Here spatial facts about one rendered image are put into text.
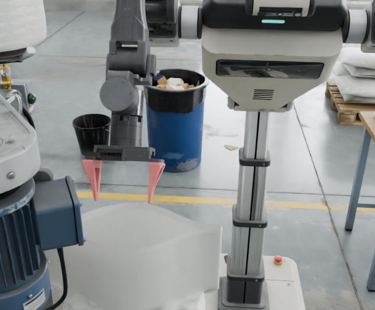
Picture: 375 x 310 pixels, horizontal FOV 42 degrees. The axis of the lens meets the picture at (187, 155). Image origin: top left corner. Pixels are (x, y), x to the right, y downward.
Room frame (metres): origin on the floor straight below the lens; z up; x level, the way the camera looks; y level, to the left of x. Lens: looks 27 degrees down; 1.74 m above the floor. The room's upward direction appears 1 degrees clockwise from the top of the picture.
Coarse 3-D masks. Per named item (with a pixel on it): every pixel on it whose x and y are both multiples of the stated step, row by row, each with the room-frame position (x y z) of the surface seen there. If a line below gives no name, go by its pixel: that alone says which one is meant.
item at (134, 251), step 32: (96, 224) 1.04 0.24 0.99; (128, 224) 1.08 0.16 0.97; (160, 224) 1.06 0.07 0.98; (192, 224) 1.00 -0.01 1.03; (64, 256) 0.97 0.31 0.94; (96, 256) 0.91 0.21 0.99; (128, 256) 0.88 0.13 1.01; (160, 256) 0.90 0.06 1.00; (192, 256) 0.95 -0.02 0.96; (96, 288) 0.91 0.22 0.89; (128, 288) 0.88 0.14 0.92; (160, 288) 0.90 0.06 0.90; (192, 288) 0.95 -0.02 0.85
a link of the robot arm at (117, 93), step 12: (108, 72) 0.76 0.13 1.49; (120, 72) 0.76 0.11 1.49; (108, 84) 0.75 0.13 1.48; (120, 84) 0.75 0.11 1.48; (132, 84) 0.79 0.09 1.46; (144, 84) 0.85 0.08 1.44; (108, 96) 0.74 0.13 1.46; (120, 96) 0.74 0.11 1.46; (132, 96) 0.74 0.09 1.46; (108, 108) 0.73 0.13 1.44; (120, 108) 0.73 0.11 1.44; (132, 108) 0.76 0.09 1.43
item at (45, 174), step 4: (40, 168) 0.76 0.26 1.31; (44, 168) 0.76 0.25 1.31; (40, 172) 0.75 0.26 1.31; (44, 172) 0.75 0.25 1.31; (48, 172) 0.75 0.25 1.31; (36, 176) 0.75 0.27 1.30; (40, 176) 0.75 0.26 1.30; (44, 176) 0.75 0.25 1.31; (48, 176) 0.75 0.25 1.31; (52, 176) 0.75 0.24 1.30; (36, 180) 0.75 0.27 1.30; (40, 180) 0.75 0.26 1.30; (44, 180) 0.75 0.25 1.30; (48, 180) 0.75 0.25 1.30
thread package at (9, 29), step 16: (0, 0) 0.74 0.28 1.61; (16, 0) 0.75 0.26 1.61; (32, 0) 0.78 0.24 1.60; (0, 16) 0.74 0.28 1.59; (16, 16) 0.75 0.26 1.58; (32, 16) 0.77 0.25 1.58; (0, 32) 0.73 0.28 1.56; (16, 32) 0.75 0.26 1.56; (32, 32) 0.77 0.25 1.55; (0, 48) 0.73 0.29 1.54; (16, 48) 0.75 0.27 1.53
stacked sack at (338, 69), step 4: (336, 64) 4.63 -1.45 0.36; (340, 64) 4.60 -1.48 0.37; (336, 68) 4.52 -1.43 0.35; (340, 68) 4.49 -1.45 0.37; (344, 68) 4.47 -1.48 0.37; (332, 72) 4.52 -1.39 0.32; (336, 72) 4.44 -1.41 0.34; (340, 72) 4.42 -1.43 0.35; (344, 72) 4.41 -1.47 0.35; (348, 72) 4.41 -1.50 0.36
